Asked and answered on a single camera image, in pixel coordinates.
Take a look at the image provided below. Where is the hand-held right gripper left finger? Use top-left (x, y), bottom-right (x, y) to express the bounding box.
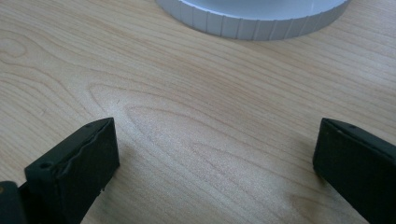
top-left (19, 117), bottom-right (120, 224)

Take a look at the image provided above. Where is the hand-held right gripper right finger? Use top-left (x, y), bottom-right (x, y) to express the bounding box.
top-left (312, 118), bottom-right (396, 224)

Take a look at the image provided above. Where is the white round ribbed container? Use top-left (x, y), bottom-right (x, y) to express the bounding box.
top-left (154, 0), bottom-right (352, 42)

